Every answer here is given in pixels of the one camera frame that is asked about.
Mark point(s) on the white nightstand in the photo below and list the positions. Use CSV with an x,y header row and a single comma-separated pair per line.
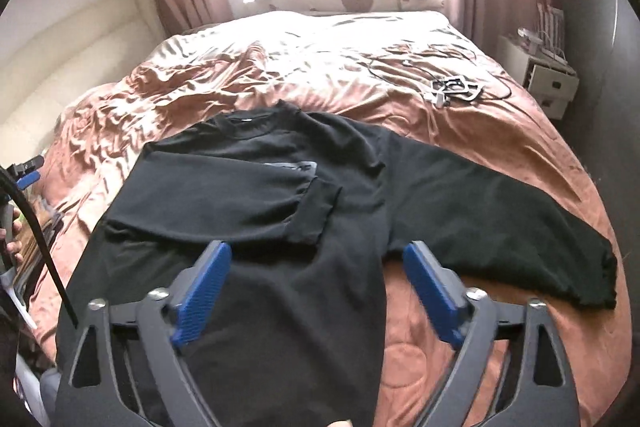
x,y
545,82

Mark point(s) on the brown blanket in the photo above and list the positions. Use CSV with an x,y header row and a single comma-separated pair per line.
x,y
350,72

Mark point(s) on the black sweatshirt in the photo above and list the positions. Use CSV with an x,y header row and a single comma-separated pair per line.
x,y
300,207

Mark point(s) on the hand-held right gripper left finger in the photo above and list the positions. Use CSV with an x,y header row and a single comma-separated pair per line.
x,y
202,294

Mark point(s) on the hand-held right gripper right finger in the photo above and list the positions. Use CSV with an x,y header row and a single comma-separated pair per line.
x,y
432,294

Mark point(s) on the cream padded headboard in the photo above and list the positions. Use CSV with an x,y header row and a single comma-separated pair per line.
x,y
75,57

